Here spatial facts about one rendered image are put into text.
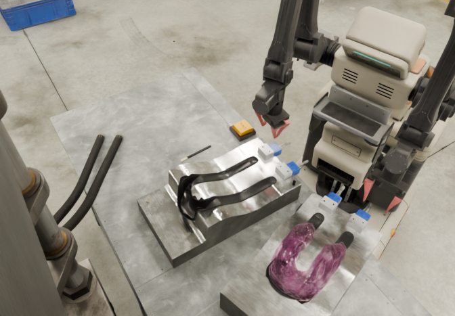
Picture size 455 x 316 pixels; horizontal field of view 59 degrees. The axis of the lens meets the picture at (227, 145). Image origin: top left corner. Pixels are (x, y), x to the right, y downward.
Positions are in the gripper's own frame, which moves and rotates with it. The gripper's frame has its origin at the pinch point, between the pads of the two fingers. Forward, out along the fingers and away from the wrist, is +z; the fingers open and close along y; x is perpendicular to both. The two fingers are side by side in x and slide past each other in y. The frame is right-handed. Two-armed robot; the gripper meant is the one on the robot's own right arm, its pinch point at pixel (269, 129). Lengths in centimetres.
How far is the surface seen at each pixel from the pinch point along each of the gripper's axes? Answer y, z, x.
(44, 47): -258, 103, -34
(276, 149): 1.4, 10.5, 3.6
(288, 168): 11.5, 9.2, 0.9
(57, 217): -12, 12, -72
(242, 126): -20.5, 17.3, 4.0
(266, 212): 17.9, 17.8, -12.3
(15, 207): 61, -83, -70
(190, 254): 17.9, 18.3, -41.6
